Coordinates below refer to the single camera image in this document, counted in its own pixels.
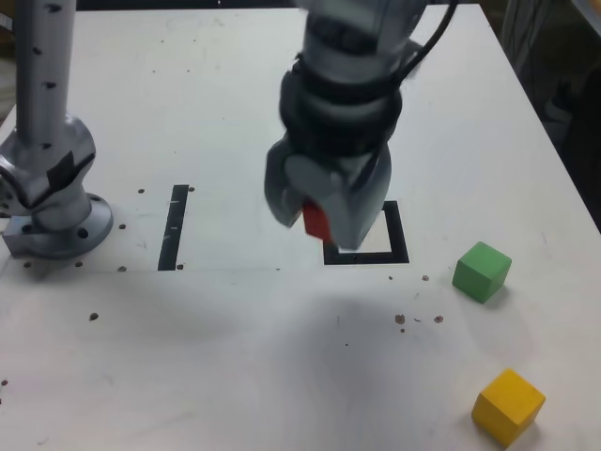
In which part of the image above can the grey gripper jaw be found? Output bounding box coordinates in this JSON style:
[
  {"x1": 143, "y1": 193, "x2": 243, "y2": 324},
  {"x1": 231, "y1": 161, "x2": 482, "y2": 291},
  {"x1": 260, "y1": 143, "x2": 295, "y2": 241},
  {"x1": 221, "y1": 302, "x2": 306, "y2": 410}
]
[
  {"x1": 285, "y1": 148, "x2": 394, "y2": 253},
  {"x1": 264, "y1": 139, "x2": 307, "y2": 230}
]

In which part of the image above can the red cube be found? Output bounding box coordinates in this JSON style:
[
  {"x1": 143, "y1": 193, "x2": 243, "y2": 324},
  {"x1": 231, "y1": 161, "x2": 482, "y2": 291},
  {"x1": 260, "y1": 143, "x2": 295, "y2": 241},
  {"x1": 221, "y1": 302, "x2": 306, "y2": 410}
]
[{"x1": 302, "y1": 200, "x2": 335, "y2": 244}]

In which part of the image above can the green cube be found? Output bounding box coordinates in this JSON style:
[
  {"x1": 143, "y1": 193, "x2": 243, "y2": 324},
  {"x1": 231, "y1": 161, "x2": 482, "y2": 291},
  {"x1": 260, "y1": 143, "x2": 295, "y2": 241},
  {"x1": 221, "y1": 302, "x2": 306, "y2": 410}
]
[{"x1": 452, "y1": 241, "x2": 513, "y2": 305}]

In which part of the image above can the yellow cube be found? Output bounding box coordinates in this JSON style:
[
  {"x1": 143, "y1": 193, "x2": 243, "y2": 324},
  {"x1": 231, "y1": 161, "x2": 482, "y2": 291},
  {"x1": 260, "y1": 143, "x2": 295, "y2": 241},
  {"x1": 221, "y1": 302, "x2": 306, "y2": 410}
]
[{"x1": 470, "y1": 367, "x2": 547, "y2": 447}]

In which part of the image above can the black tape square outline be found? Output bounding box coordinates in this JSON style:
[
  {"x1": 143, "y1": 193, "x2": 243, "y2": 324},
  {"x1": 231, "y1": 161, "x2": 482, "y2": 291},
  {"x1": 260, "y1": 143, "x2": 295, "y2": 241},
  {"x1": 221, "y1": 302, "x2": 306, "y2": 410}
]
[{"x1": 322, "y1": 200, "x2": 409, "y2": 266}]

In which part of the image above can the black tape strip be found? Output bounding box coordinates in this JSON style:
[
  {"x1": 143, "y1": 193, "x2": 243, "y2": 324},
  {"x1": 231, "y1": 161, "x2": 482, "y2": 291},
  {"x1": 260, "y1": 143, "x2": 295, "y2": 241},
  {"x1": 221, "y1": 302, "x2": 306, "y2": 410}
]
[{"x1": 157, "y1": 184, "x2": 191, "y2": 272}]

